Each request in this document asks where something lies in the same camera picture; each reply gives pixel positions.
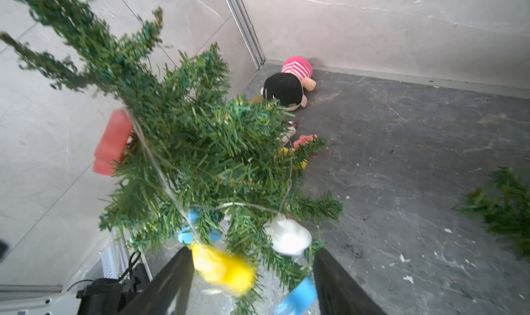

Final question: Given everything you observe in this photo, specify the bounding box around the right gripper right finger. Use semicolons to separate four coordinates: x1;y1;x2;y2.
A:
313;248;386;315

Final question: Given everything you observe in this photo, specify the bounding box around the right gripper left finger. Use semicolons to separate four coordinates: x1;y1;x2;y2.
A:
120;247;195;315

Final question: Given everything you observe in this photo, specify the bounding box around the blue star light centre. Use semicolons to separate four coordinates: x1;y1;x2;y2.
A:
272;276;317;315

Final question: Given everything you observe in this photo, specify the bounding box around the blue star light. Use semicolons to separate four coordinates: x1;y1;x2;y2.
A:
272;276;317;315
177;210;222;245

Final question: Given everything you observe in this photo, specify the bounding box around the yellow star light with face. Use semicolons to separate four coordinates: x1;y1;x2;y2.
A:
189;243;257;297

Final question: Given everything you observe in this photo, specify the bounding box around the green christmas tree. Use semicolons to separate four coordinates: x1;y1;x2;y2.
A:
454;167;529;261
1;0;342;314

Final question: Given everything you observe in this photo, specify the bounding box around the pink star light plain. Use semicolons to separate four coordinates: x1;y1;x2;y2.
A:
93;108;133;177

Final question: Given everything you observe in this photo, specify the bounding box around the yellow star light small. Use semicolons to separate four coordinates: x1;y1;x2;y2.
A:
276;147;310;170

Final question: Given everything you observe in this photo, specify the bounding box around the pink star light with face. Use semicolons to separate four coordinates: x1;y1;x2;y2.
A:
293;134;318;149

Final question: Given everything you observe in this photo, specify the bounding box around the white cloud light centre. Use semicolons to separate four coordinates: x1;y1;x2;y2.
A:
280;121;298;146

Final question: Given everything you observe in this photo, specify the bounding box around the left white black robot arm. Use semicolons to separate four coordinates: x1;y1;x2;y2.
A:
1;251;150;315

